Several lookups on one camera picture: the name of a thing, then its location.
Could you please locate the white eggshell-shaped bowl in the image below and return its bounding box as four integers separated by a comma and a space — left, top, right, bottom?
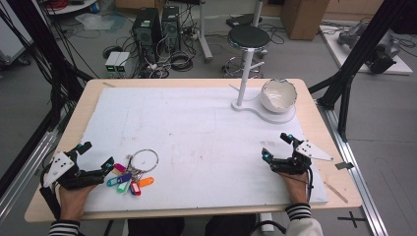
260, 78, 299, 114

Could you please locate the small white power box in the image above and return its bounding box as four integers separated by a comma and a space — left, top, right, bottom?
114, 51, 132, 74
104, 51, 121, 74

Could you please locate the white stand leg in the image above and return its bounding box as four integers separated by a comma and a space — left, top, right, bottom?
196, 0, 214, 64

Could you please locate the grey robot device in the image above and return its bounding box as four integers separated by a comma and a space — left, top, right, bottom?
336, 22, 401, 75

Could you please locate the small grey tape piece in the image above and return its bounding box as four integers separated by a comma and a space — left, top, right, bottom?
334, 161, 355, 171

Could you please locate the small black computer tower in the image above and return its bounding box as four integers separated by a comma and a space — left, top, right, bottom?
160, 5, 182, 52

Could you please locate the person's right hand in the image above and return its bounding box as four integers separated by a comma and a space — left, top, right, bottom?
279, 172, 312, 207

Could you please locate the black round stool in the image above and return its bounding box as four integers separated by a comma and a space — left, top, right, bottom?
221, 25, 271, 80

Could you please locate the person's leg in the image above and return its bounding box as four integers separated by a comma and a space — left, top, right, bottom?
205, 213, 258, 236
127, 217, 186, 236

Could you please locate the round white table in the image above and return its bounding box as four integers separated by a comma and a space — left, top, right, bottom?
41, 0, 100, 16

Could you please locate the white panel on stand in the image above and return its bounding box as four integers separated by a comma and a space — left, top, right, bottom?
0, 0, 34, 66

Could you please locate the person's left leg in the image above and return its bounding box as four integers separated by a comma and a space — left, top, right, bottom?
127, 217, 186, 236

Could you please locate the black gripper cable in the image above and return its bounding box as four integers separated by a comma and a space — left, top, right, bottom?
305, 166, 315, 204

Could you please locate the clear plastic sheet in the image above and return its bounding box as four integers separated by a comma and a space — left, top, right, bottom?
74, 12, 127, 33

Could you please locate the white foam board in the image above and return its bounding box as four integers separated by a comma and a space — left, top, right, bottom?
80, 86, 329, 213

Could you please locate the thin wooden stick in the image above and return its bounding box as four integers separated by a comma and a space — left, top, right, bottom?
323, 180, 349, 205

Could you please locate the black flat pad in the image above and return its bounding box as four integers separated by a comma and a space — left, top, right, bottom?
225, 13, 264, 29

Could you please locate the person's left hand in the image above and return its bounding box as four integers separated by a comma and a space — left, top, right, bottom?
58, 184, 96, 221

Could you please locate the person's right leg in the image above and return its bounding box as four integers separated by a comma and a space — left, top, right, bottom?
205, 213, 258, 236

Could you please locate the black hanging cable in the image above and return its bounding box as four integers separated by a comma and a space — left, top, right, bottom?
248, 219, 288, 236

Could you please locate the large black computer tower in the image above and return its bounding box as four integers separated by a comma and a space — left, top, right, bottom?
132, 7, 162, 65

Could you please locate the tangle of floor cables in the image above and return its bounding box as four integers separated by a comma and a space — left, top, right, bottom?
137, 30, 198, 80

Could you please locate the white floor board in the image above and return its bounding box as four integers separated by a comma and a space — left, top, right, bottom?
319, 24, 414, 77

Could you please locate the white hook stand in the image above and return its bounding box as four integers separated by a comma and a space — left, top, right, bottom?
228, 48, 297, 125

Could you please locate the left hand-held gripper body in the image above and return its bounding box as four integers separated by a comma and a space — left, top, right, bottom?
43, 150, 106, 191

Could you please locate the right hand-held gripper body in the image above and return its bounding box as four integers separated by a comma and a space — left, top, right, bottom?
270, 141, 334, 175

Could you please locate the aluminium rail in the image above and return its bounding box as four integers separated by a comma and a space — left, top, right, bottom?
315, 99, 390, 236
0, 130, 59, 225

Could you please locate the black metal frame strut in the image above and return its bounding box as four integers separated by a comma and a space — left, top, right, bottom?
0, 0, 94, 132
308, 0, 417, 143

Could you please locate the key ring with coloured tags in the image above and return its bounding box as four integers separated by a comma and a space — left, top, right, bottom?
106, 148, 160, 197

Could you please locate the brown cardboard box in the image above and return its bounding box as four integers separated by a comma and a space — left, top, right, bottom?
279, 0, 331, 41

